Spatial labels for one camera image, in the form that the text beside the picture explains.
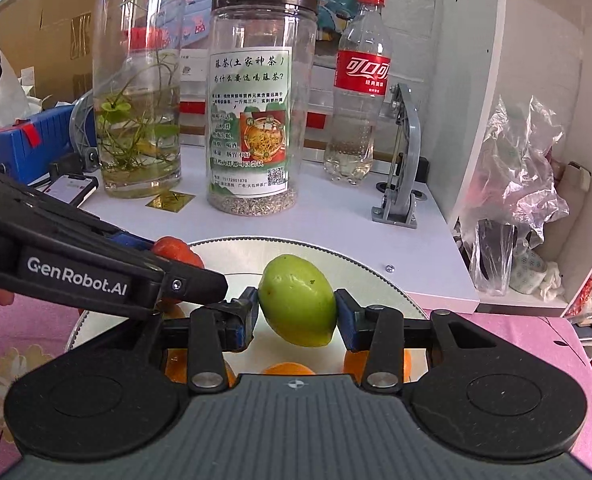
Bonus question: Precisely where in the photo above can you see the clear tea jar brown lid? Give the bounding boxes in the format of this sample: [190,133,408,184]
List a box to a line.
[206,0,319,216]

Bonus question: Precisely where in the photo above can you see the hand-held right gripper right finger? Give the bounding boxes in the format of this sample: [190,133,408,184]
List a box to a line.
[335,288,499,392]

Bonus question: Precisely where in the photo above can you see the cardboard box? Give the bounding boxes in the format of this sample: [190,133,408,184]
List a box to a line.
[0,0,104,108]

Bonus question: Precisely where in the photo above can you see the black smartphone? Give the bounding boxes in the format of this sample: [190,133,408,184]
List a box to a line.
[42,172,100,209]

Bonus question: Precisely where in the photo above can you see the pink floral tablecloth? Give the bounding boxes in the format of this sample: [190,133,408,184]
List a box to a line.
[0,285,592,480]

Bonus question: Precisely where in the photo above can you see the crumpled clear plastic bag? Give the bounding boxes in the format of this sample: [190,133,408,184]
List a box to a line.
[457,94,571,297]

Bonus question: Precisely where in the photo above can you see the large orange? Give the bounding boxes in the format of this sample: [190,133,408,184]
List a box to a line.
[164,347,237,387]

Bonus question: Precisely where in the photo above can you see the white shelving unit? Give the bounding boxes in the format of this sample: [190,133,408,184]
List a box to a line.
[423,0,592,366]

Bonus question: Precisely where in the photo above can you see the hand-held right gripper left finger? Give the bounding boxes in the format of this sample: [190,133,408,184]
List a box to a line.
[161,287,261,395]

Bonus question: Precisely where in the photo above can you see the white plate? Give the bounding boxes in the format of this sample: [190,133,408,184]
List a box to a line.
[66,237,429,378]

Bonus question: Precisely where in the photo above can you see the red apple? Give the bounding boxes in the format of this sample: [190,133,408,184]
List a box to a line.
[153,236,205,306]

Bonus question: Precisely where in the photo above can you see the grey metal bracket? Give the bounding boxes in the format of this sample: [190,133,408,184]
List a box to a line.
[371,82,422,231]
[70,94,101,177]

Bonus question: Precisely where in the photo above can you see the white raised shelf board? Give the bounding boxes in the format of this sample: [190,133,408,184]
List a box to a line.
[26,144,480,316]

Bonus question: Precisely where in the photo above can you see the patterned white cup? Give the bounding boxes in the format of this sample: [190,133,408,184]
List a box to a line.
[508,246,563,302]

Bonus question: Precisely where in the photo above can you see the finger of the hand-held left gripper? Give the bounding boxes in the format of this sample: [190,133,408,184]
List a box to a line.
[151,255,229,311]
[92,224,157,257]

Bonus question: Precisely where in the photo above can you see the blue electric box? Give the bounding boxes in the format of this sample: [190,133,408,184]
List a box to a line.
[0,105,77,187]

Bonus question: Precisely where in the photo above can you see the glass vase with water plant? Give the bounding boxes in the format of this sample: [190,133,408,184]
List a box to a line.
[92,0,185,199]

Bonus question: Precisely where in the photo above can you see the small gold plate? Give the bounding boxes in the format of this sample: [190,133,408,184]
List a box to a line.
[145,190,195,214]

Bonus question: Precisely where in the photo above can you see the large clear plastic bag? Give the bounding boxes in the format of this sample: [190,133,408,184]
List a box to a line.
[0,52,54,133]

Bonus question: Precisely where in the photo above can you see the cola bottle red label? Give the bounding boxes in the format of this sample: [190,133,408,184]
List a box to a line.
[324,0,393,185]

